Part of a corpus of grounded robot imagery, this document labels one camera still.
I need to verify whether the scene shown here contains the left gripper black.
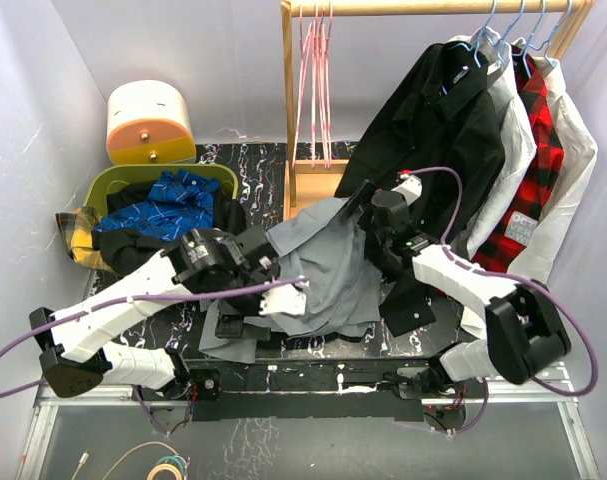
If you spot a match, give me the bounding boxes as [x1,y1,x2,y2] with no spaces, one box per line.
[216,264,280,337]

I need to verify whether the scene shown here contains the grey button shirt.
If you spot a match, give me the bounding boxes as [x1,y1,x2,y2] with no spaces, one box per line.
[198,197,384,364]

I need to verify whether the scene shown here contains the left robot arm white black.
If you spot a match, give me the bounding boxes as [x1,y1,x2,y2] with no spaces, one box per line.
[29,228,285,399]

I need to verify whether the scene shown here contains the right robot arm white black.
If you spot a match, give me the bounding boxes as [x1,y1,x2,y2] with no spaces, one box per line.
[339,176,571,397]

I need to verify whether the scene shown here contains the black hanging shirt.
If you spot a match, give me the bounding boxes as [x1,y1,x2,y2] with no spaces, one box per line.
[331,41,506,337]

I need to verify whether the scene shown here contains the blue patterned shirt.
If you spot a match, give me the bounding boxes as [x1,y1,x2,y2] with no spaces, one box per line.
[93,169,220,242]

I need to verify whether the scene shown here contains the light grey hanging shirt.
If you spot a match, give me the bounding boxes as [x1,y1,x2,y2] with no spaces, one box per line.
[451,28,536,272]

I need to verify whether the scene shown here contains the red black plaid shirt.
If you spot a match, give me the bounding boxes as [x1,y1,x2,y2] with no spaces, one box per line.
[492,45,564,273]

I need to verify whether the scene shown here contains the yellow plaid shirt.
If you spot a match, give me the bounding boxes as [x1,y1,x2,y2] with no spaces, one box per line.
[55,206,113,272]

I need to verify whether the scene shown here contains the blue hanger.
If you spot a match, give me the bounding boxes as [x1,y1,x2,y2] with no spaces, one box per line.
[494,0,527,68]
[517,0,548,66]
[452,0,498,68]

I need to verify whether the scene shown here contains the white hanging shirt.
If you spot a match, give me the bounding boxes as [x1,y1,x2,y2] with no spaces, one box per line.
[457,37,598,341]

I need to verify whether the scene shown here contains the wooden clothes rack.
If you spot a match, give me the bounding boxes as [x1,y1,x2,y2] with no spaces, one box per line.
[281,1,595,219]

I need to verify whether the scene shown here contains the green laundry basket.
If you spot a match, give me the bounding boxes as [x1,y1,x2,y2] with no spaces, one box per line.
[84,163,239,215]

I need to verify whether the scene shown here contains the cream orange drawer cabinet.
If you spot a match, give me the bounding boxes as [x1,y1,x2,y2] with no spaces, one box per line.
[106,80,196,165]

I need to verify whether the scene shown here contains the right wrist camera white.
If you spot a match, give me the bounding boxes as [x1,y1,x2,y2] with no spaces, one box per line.
[392,170,422,205]

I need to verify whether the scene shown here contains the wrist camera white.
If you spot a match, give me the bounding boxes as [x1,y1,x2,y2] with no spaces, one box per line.
[259,285,307,316]
[392,170,422,205]

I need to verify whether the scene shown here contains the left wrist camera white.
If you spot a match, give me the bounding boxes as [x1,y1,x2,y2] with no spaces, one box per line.
[259,285,307,316]

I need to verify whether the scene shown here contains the black metal base rail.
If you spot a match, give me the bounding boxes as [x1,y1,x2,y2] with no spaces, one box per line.
[188,358,484,425]

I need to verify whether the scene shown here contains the coiled cables on floor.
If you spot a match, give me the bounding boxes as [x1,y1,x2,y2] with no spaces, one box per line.
[72,440,190,480]

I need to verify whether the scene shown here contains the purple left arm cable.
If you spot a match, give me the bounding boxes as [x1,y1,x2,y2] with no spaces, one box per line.
[0,274,310,401]

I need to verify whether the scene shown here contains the aluminium frame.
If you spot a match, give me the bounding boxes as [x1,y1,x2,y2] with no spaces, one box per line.
[18,379,599,479]

